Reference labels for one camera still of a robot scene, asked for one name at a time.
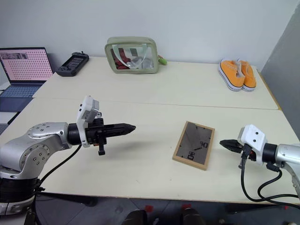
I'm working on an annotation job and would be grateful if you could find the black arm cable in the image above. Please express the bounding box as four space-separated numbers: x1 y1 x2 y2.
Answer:
24 145 83 225
240 150 300 210

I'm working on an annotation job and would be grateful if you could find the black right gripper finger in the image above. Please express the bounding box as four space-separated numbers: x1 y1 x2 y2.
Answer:
224 145 243 154
219 139 240 147

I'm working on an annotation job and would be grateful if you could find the red item inside pouch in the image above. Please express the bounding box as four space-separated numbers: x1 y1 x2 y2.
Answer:
112 48 131 70

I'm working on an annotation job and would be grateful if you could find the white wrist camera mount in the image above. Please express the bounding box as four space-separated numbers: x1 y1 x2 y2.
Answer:
237 124 268 166
76 95 100 148

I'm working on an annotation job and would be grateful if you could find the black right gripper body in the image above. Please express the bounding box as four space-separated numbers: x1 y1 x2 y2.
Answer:
238 143 253 168

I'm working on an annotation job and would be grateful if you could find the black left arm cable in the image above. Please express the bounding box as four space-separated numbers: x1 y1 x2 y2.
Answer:
24 145 83 225

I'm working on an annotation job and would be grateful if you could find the grey item inside pouch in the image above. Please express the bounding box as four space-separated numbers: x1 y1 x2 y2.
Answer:
128 55 154 70

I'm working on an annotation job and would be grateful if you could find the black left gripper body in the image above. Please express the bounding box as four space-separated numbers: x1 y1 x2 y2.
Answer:
84 112 107 157

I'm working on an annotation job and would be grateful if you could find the open laptop computer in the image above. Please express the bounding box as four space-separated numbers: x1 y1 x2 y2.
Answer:
0 46 54 112

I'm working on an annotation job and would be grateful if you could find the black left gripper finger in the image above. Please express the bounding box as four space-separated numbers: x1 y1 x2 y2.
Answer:
104 129 136 138
104 123 137 132

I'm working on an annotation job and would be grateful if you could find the orange canvas sneaker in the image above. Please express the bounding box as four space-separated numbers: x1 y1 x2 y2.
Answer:
217 58 246 92
238 60 257 92

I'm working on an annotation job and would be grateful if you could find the dark rounded shape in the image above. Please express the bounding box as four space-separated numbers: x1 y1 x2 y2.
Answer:
182 206 203 225
127 209 149 225

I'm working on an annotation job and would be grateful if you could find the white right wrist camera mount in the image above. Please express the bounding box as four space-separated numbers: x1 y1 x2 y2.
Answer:
237 124 268 166

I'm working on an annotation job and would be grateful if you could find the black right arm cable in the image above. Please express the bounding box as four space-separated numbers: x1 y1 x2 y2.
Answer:
240 150 300 210

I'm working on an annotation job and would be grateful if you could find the black handheld game controller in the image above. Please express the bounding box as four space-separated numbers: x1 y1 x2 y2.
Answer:
55 51 90 77

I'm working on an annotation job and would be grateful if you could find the green transparent toiletry pouch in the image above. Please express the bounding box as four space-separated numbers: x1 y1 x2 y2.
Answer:
104 36 159 75

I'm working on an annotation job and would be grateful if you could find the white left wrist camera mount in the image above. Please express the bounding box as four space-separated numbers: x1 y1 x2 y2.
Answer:
76 95 100 148

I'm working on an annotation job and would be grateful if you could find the wooden picture frame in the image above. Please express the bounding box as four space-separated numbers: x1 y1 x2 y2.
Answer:
172 120 216 171

